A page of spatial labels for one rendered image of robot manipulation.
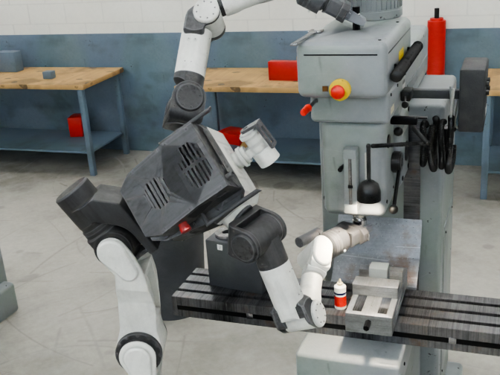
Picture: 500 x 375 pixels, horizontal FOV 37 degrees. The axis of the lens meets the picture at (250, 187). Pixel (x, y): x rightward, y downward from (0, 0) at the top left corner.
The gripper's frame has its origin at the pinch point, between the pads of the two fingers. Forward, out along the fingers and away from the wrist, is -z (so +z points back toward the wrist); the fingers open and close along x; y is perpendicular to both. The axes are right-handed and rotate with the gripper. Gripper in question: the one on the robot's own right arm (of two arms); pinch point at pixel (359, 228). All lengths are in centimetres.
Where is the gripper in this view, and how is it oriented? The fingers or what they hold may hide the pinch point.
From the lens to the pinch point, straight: 248.7
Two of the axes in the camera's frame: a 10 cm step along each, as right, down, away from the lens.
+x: -7.1, -2.0, 6.7
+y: 0.6, 9.4, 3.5
